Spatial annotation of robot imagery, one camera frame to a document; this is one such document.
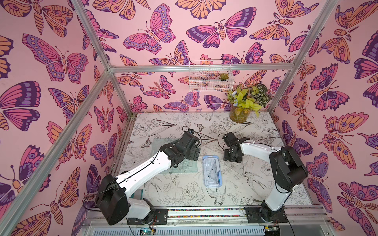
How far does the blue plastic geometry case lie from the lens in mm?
848

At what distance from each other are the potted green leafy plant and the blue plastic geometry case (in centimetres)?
39

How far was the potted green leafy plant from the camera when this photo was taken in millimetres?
967

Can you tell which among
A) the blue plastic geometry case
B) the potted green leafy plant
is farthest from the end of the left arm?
the potted green leafy plant

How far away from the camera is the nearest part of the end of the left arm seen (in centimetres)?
55

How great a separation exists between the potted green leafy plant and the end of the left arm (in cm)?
52

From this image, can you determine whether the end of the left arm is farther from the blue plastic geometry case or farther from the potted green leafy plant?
the potted green leafy plant

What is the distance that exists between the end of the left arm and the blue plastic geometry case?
0.31 m
